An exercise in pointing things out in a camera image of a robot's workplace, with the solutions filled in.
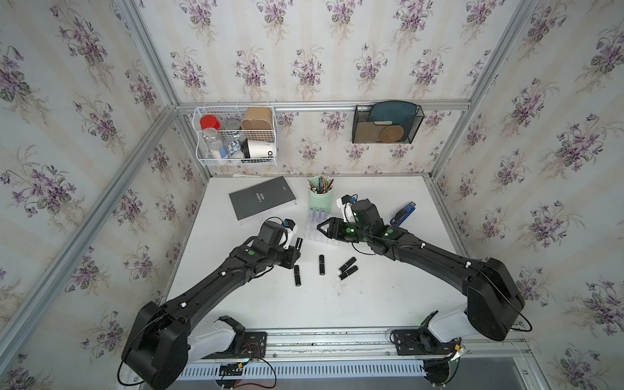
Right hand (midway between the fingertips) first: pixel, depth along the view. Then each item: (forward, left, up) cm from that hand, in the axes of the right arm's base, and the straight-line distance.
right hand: (324, 228), depth 80 cm
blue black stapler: (+17, -34, -14) cm, 40 cm away
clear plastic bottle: (+27, +41, +15) cm, 51 cm away
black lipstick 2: (-10, +10, -17) cm, 22 cm away
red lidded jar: (+38, +45, +16) cm, 61 cm away
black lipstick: (-3, +9, -5) cm, 10 cm away
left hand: (-7, +8, -7) cm, 13 cm away
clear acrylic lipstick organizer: (+13, +3, -11) cm, 17 cm away
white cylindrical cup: (+29, +26, +10) cm, 40 cm away
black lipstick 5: (-8, -9, -17) cm, 21 cm away
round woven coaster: (+40, -27, +9) cm, 49 cm away
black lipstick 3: (-6, +1, -16) cm, 17 cm away
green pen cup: (+18, +1, -3) cm, 19 cm away
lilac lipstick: (+14, +5, -11) cm, 18 cm away
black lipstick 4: (-5, -9, -16) cm, 20 cm away
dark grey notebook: (+25, +28, -14) cm, 40 cm away
